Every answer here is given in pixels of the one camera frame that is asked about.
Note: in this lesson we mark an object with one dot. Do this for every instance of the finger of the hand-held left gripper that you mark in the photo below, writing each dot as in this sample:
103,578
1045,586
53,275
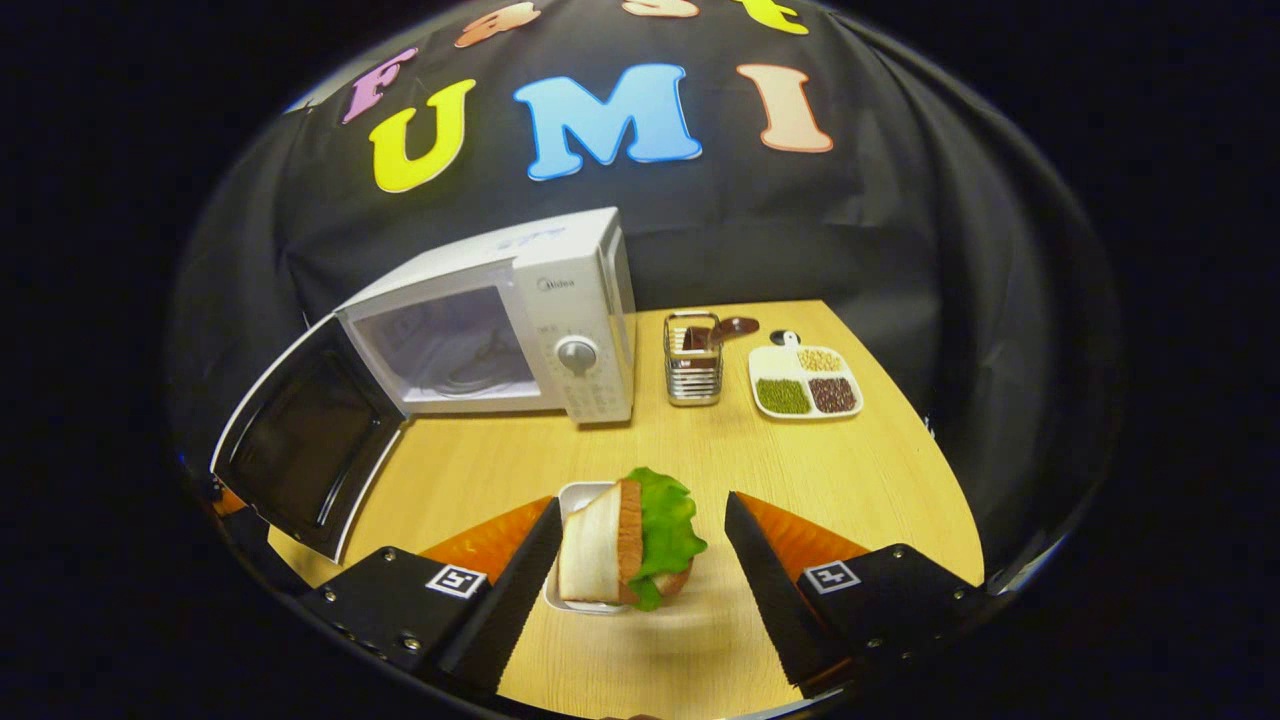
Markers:
228,500

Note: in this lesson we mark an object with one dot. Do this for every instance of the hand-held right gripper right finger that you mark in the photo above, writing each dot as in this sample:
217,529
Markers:
775,610

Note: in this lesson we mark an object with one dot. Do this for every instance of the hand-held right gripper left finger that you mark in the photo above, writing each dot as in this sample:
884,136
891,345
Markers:
510,600

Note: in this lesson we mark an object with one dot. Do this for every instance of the lettuce sandwich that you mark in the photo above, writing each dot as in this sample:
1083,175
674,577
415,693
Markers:
640,540

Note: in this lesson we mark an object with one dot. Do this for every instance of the white microwave oven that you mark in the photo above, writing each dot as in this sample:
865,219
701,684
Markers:
580,290

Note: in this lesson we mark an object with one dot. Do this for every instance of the small white rectangular plate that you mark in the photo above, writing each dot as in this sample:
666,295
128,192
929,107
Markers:
578,498

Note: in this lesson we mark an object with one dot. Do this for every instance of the white divided plate with beans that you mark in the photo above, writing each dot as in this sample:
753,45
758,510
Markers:
805,385

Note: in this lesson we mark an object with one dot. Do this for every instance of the metal utensil holder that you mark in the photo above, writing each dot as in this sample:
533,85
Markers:
693,375

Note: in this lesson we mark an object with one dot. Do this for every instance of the brown wooden spoon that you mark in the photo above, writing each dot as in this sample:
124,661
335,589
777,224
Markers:
735,326

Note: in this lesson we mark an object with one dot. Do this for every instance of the black backdrop cloth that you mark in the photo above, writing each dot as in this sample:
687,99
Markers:
850,230

